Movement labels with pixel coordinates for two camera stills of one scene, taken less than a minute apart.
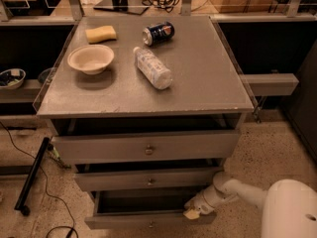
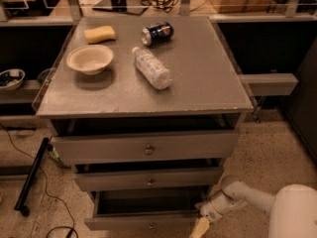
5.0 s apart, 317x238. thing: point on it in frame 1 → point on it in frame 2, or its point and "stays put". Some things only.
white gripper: x=200 y=202 → x=211 y=210
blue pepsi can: x=158 y=34 stays put
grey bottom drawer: x=146 y=210 stays put
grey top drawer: x=146 y=147 stays put
